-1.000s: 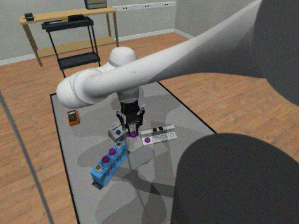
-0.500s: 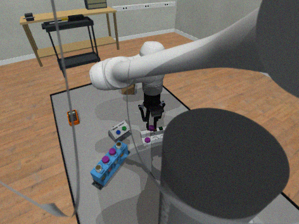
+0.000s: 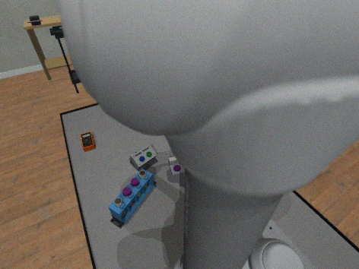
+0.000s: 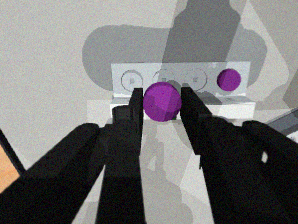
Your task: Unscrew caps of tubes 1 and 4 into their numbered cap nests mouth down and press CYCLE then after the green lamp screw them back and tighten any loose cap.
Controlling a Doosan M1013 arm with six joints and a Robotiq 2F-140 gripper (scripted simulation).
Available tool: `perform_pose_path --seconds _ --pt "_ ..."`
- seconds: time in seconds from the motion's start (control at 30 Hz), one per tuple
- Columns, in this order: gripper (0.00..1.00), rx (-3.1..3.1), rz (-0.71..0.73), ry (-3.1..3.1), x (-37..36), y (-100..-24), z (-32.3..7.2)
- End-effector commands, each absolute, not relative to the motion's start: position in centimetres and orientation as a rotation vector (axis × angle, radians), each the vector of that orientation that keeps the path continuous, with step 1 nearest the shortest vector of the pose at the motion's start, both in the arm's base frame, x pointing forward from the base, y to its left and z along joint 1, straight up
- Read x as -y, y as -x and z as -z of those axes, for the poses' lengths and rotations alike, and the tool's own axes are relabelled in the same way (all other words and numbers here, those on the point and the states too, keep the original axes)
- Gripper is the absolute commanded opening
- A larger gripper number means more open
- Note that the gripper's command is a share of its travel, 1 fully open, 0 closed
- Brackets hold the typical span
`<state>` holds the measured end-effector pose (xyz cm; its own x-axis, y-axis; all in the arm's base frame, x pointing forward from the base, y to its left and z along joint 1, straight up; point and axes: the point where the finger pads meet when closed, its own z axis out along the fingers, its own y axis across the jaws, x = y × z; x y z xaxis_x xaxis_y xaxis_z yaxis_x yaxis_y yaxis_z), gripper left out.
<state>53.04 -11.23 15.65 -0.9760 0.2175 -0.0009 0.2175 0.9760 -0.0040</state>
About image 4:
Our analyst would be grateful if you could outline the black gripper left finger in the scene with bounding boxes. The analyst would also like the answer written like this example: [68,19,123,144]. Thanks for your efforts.
[0,88,147,224]

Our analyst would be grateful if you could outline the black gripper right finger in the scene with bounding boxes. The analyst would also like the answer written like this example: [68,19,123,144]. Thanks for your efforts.
[180,87,298,224]

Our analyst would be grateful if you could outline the white key housing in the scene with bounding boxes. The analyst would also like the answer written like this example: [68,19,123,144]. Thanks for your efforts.
[267,110,298,143]

